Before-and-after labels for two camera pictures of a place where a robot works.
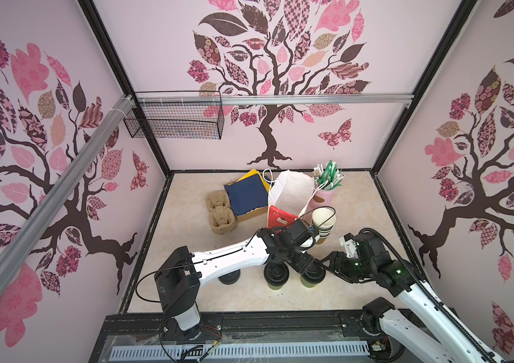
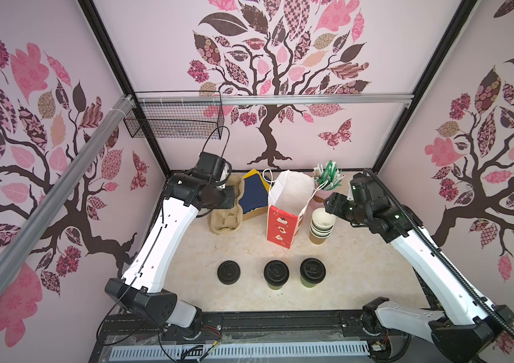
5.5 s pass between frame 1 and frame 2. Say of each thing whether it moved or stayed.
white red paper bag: stayed
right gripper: moved
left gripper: moved
